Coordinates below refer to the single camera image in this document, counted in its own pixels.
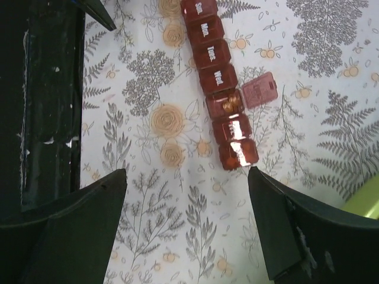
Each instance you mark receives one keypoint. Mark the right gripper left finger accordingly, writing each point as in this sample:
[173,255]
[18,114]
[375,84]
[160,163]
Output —
[66,241]

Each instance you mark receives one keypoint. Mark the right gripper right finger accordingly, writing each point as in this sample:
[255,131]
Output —
[304,240]

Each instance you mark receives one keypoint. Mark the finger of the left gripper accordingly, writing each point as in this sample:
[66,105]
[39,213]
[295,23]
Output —
[97,11]

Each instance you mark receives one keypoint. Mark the red weekly pill organizer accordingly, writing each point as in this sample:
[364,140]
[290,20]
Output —
[225,101]

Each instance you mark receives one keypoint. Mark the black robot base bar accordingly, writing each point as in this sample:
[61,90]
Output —
[41,102]

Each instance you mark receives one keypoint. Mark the green plastic basket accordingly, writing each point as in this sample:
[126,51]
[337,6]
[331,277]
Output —
[365,201]

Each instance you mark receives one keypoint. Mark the floral tablecloth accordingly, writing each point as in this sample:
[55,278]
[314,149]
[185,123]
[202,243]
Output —
[185,219]

